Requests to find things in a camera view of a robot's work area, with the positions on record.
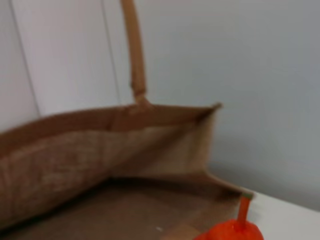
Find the brown jute handbag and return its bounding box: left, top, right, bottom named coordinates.
left=0, top=0, right=254, bottom=240

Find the orange toy fruit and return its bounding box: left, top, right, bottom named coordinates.
left=193, top=193, right=265, bottom=240

